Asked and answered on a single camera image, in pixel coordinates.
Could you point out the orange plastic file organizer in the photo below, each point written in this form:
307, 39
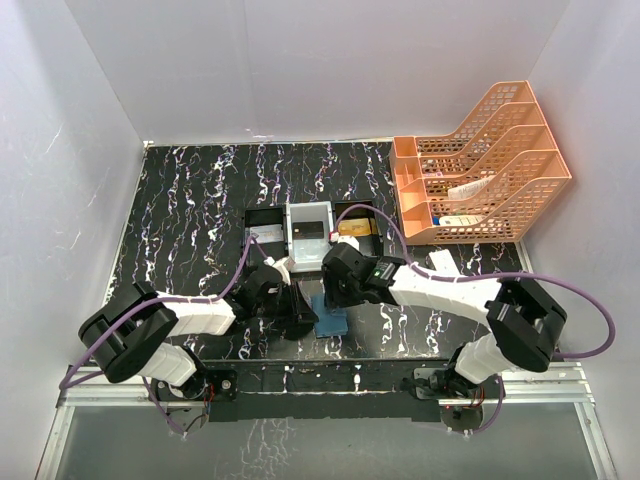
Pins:
506, 135

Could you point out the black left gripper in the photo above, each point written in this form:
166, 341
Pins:
298, 311

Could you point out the black right card tray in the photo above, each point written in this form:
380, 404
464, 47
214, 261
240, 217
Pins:
371, 245

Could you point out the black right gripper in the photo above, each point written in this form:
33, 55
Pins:
334, 299

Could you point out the aluminium frame rail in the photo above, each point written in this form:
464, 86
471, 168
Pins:
544, 426

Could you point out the white middle card tray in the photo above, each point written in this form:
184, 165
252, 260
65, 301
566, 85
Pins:
308, 254

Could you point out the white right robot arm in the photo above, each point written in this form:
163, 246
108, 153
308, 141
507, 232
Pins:
524, 322

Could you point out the gold card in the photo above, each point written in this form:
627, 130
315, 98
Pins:
356, 227

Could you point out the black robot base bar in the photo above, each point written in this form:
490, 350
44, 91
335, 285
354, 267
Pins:
345, 389

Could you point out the white bottle in organizer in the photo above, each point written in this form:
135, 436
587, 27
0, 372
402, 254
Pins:
457, 220

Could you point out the white paper in organizer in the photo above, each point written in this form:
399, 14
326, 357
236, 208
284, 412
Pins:
468, 190

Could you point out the blue card holder wallet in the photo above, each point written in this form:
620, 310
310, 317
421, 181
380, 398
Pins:
331, 322

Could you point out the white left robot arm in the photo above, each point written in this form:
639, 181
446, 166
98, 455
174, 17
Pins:
127, 337

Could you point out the black card tray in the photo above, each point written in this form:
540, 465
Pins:
265, 216
371, 245

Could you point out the black left card tray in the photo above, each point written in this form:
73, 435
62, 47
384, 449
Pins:
265, 216

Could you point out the white silver card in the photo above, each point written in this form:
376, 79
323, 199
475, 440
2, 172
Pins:
264, 234

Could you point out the black card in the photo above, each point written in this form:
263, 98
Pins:
308, 230

